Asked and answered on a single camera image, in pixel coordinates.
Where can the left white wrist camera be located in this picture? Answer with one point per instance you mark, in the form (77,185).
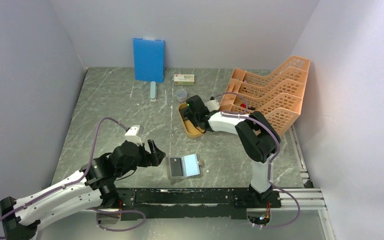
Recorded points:
(134,134)

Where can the small clear round container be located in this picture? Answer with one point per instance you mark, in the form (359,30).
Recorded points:
(181,95)

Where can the light blue eraser bar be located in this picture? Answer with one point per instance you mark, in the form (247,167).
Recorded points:
(153,91)

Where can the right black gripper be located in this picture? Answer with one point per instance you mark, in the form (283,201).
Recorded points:
(187,112)

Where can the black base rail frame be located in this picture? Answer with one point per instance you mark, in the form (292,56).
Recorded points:
(176,203)

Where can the orange plastic file organizer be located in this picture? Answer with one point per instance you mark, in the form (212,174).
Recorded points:
(278,96)

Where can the yellow oval tray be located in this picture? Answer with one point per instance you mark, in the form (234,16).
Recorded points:
(188,126)

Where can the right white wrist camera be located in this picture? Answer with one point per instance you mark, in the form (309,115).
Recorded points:
(212,105)

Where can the beige card holder wallet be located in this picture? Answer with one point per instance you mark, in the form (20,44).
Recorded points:
(192,167)

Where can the small white red box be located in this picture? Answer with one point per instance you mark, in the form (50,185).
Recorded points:
(184,79)

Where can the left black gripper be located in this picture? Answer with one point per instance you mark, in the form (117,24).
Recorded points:
(152,160)

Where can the blue board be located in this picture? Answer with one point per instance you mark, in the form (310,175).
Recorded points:
(148,57)

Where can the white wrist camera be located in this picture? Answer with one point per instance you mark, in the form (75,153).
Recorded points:
(134,134)
(212,105)

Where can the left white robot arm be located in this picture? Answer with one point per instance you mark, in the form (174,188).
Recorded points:
(92,186)

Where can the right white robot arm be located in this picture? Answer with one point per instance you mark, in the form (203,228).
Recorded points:
(257,136)

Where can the red black item in organizer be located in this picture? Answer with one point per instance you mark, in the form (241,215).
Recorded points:
(249,107)

